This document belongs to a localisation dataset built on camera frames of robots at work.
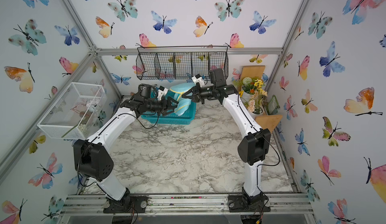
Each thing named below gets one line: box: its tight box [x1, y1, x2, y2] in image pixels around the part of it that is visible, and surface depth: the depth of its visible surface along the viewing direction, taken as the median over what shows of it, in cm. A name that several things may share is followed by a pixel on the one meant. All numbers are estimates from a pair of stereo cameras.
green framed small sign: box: [266, 94, 280, 116], surface depth 113 cm
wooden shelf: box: [237, 65, 283, 133], surface depth 101 cm
